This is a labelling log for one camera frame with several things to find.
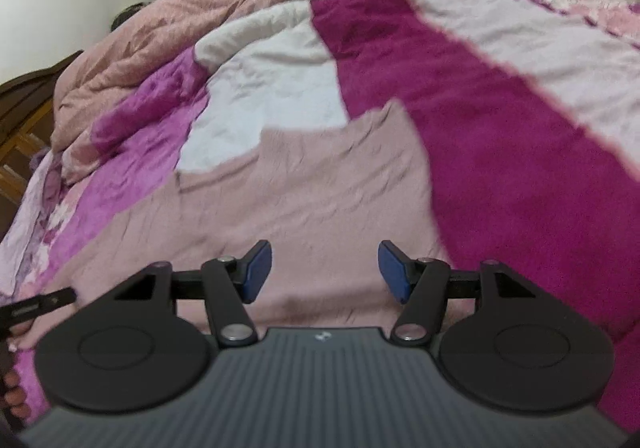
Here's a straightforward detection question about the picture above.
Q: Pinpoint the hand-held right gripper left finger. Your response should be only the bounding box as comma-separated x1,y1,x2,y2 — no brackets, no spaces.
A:
114,239,273,345

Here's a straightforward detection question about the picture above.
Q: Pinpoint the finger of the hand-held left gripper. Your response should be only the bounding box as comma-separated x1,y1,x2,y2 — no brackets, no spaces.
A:
0,289,79,324

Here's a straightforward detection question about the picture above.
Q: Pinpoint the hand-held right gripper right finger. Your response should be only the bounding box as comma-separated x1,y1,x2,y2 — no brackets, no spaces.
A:
378,239,537,348

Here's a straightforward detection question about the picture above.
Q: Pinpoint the pink knit sweater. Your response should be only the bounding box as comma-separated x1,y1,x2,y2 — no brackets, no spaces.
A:
30,99,453,349

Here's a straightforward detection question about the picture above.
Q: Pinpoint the person's left hand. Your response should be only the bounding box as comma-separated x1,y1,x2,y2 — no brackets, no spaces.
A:
0,319,37,424

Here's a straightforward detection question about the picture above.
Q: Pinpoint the wooden cabinet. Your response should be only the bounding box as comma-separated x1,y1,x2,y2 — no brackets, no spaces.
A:
0,50,85,241

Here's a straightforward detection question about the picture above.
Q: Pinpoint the purple and white patchwork blanket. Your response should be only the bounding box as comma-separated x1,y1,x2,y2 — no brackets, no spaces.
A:
0,0,640,434

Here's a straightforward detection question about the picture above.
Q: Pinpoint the pink fleece comforter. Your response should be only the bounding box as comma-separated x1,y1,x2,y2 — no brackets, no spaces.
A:
50,0,501,186

